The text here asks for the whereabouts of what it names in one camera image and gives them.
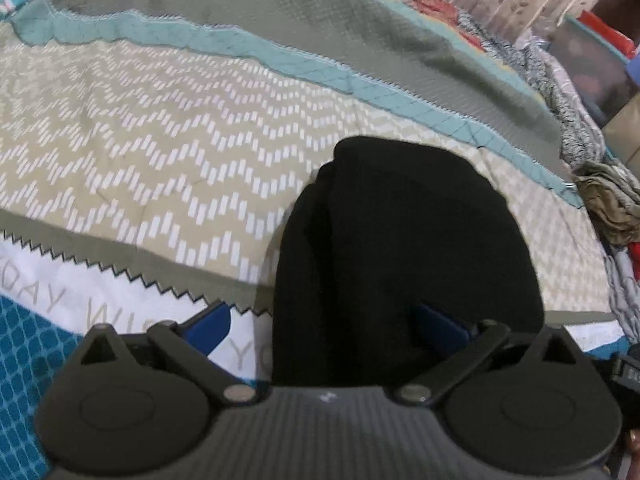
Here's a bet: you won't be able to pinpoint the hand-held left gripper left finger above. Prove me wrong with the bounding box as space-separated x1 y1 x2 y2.
76 300 257 406

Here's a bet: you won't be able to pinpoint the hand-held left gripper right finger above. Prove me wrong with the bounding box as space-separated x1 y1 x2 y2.
392 303 577 406

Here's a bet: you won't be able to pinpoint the black pants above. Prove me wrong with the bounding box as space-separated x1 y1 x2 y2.
270 135 546 389

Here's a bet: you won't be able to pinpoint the printed patchwork bedspread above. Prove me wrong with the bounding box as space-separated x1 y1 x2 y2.
0 0 632 480

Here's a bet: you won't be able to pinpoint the olive crumpled cloth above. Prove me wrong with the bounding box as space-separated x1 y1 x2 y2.
574 160 640 247

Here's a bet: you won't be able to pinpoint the blue white patterned cloth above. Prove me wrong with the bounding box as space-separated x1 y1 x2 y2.
457 9 607 172

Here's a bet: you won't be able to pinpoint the cardboard box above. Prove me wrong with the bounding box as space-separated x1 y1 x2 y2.
602 107 640 162

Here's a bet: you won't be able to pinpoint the clear storage bin teal lid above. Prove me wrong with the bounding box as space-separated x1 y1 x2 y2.
549 14 637 127

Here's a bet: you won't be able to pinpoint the blue box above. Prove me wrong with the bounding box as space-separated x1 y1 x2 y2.
624 57 640 97

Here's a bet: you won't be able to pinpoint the red floral quilt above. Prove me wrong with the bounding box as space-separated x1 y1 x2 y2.
345 0 487 52

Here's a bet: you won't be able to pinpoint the red package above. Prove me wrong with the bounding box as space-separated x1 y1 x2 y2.
579 9 640 63

